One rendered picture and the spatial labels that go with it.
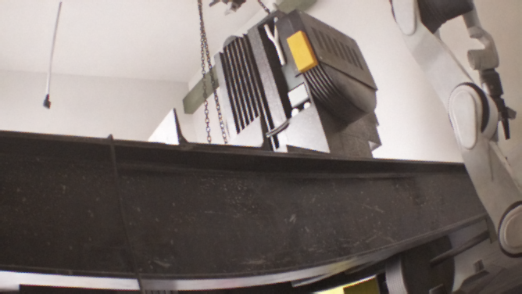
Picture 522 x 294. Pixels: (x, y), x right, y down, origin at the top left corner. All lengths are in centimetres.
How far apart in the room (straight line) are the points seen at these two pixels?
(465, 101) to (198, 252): 67
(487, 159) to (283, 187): 51
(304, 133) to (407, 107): 124
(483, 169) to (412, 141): 192
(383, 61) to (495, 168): 220
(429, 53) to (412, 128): 180
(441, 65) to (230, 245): 66
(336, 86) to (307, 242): 91
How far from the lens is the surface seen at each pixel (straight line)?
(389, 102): 306
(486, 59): 131
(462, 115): 104
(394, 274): 205
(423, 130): 287
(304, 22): 191
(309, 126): 185
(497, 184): 104
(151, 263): 80
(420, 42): 116
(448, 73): 113
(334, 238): 108
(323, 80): 181
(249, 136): 100
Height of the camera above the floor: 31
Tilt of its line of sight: 22 degrees up
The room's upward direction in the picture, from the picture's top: 15 degrees counter-clockwise
